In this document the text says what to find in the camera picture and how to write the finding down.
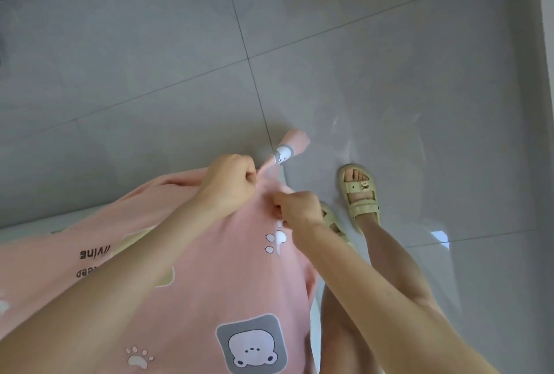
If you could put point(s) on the person's right hand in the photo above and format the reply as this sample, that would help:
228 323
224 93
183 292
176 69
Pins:
303 211

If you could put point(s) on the person's left hand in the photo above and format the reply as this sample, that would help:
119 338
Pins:
225 185

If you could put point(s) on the person's left fingers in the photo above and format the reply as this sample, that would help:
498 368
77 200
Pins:
249 177

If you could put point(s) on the person's right fingers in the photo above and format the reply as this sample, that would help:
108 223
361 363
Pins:
282 206

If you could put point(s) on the pink printed garment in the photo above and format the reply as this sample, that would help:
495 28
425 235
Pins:
207 265

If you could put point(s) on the person's right forearm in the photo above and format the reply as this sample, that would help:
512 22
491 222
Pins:
381 300

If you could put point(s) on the person's left forearm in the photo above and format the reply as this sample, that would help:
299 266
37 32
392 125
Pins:
108 285

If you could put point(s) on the beige left sandal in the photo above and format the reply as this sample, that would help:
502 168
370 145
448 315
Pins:
331 218

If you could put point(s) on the beige sandal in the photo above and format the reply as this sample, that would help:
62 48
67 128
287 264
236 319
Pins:
365 210
331 218

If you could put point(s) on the beige right sandal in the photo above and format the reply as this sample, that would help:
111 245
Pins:
365 210

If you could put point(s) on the person's right leg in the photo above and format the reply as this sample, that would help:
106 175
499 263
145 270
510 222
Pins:
398 257

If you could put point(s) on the person's leg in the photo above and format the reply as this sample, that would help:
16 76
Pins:
398 257
346 334

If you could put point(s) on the person's left leg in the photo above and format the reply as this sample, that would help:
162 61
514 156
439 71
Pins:
346 334

